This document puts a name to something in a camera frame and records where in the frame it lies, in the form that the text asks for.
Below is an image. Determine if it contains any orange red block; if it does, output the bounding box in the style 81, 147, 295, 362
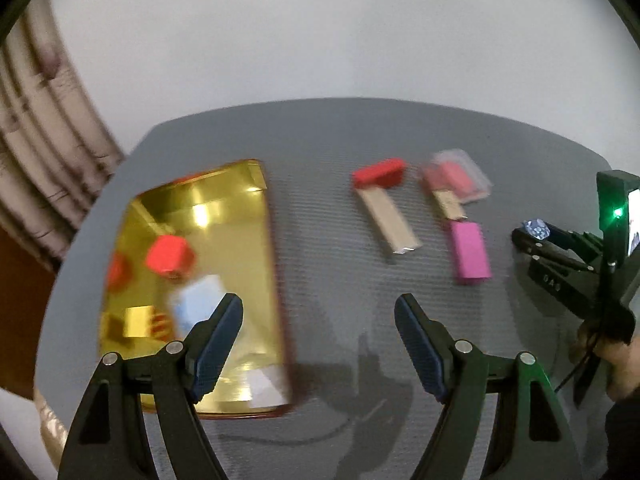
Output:
144, 234, 195, 278

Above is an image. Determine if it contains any clear case with red insert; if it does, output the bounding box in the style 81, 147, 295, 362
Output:
432, 148, 492, 204

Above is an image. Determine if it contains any red rectangular block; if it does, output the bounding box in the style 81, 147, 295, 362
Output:
352, 158, 408, 188

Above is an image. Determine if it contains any light blue white block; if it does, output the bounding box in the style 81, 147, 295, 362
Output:
169, 274, 227, 337

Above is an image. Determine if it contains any beige table cloth edge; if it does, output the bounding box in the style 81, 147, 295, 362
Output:
34, 388, 68, 470

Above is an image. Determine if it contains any blue patterned small tin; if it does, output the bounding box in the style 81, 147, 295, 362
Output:
523, 218, 551, 240

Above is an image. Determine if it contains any pink rectangular block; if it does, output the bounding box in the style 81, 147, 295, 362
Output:
448, 221, 492, 283

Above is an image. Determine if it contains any beige patterned curtain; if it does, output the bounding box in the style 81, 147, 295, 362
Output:
1, 0, 124, 271

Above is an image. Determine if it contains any brown wooden door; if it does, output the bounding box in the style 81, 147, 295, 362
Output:
0, 230, 54, 400

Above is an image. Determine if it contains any right hand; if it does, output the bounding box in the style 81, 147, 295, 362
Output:
572, 322, 640, 402

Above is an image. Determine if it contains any gold metallic bar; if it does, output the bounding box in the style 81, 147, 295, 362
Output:
356, 186, 422, 255

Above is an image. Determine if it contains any gold wrapped small block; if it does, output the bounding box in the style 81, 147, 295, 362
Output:
100, 306, 174, 342

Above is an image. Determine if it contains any grey mesh mat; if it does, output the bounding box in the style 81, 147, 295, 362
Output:
36, 100, 608, 479

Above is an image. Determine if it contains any red gold lipstick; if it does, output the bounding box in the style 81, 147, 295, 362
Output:
421, 165, 468, 221

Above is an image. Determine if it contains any gold toffee tin box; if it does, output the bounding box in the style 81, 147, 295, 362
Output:
99, 159, 293, 418

